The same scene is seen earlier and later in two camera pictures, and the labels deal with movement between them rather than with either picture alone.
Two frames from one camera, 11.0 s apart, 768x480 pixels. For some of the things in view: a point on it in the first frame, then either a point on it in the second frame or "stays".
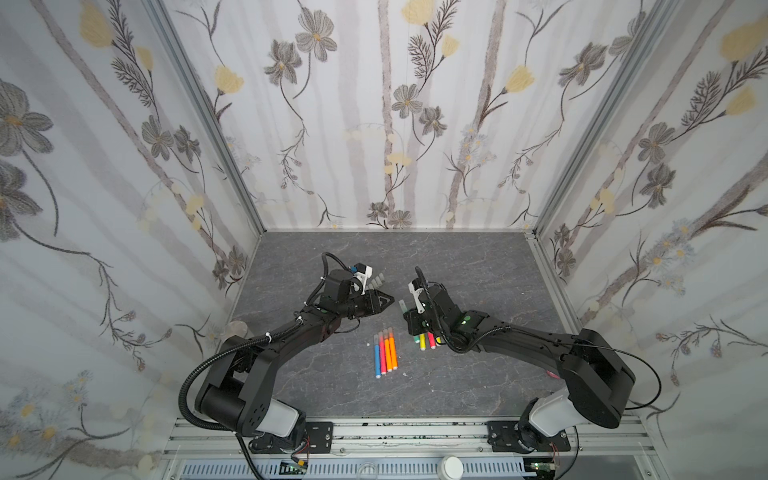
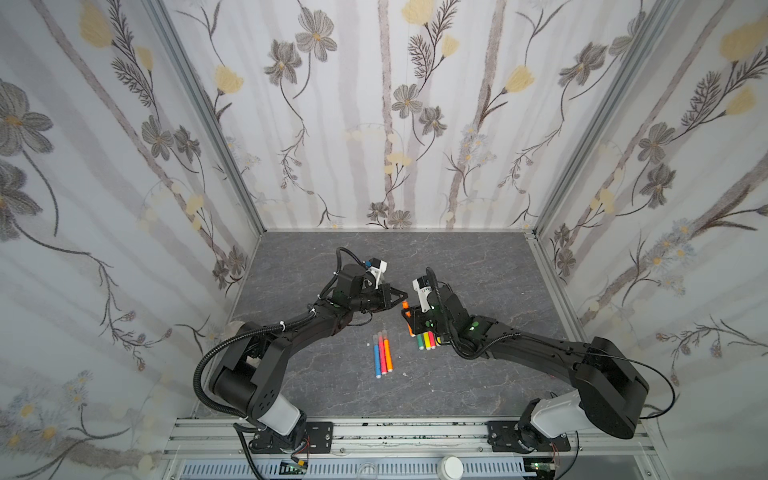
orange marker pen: [393, 349] → [405, 305]
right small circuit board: [543, 466] stays
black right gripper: [417, 323] stays
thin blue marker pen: [377, 357] stays
